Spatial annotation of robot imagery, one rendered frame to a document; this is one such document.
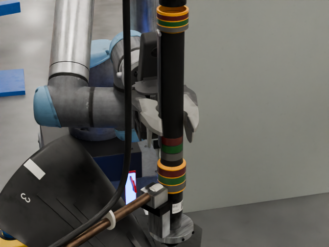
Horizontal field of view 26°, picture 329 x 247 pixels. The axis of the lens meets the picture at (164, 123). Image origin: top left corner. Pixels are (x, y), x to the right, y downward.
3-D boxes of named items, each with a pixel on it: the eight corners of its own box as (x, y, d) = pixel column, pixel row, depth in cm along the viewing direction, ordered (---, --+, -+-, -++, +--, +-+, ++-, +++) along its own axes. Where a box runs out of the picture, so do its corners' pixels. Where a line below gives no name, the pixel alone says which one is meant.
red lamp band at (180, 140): (173, 148, 103) (173, 141, 102) (155, 140, 105) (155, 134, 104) (187, 139, 105) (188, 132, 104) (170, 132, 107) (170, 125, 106)
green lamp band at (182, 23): (174, 29, 93) (174, 24, 93) (149, 22, 96) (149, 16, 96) (195, 21, 96) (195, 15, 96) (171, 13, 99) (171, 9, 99)
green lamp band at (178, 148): (173, 156, 103) (173, 149, 103) (155, 148, 105) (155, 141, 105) (187, 147, 106) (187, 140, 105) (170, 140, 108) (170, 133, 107)
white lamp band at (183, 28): (174, 35, 94) (174, 30, 94) (150, 27, 96) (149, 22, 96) (195, 26, 97) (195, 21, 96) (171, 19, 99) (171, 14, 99)
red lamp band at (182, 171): (173, 181, 105) (173, 174, 104) (151, 170, 107) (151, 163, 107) (192, 169, 108) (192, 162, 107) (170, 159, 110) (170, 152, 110)
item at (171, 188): (173, 196, 106) (173, 189, 105) (151, 185, 108) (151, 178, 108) (191, 184, 109) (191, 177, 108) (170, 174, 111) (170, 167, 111)
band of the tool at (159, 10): (174, 37, 94) (174, 16, 93) (150, 29, 97) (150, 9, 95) (195, 28, 97) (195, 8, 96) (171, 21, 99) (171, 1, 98)
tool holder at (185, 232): (165, 256, 107) (165, 202, 102) (131, 237, 111) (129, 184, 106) (202, 229, 113) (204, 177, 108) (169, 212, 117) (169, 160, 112)
